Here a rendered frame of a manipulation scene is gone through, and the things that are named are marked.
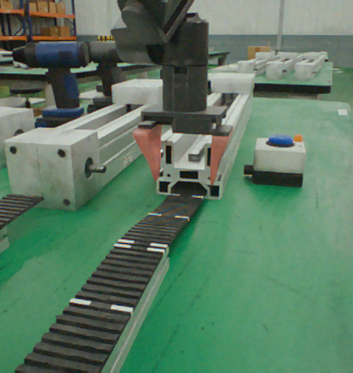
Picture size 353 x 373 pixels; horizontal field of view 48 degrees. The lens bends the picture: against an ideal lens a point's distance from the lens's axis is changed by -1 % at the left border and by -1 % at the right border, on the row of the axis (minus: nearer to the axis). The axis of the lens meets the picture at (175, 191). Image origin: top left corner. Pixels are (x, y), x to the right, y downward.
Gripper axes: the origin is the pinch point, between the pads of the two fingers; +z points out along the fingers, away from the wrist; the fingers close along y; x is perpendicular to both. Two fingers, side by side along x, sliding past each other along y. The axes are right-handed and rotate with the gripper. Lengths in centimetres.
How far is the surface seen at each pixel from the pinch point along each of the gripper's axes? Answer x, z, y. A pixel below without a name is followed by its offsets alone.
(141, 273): 22.9, 1.3, -1.4
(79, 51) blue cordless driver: -37, -15, 33
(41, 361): 33.9, 1.4, 1.5
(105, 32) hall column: -1048, -38, 462
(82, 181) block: 2.2, 1.3, 14.2
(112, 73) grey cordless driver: -59, -9, 34
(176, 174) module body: -4.3, 1.3, 2.1
